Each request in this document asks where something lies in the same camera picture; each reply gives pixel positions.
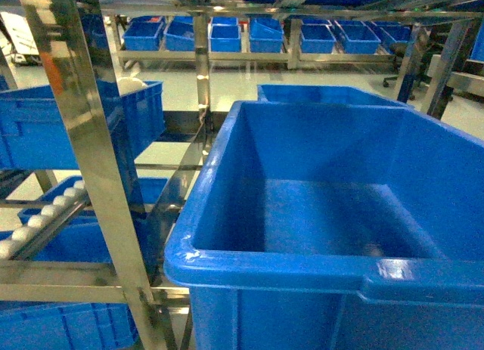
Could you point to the large blue bin on shelf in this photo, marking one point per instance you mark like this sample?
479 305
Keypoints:
324 226

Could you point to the blue crate left shelf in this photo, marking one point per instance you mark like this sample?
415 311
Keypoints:
34 135

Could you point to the blue bin behind large bin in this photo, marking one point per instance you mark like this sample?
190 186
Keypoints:
324 94

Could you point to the black office chair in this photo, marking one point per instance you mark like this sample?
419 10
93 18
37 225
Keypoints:
414 52

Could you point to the white roller track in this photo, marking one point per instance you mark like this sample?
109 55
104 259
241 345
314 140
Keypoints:
28 240

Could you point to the blue bin lower left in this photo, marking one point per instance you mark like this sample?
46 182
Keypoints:
66 325

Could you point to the far steel rack frame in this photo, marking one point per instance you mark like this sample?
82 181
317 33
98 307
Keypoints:
290 54

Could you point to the steel shelf upright post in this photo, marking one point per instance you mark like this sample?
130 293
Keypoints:
74 65

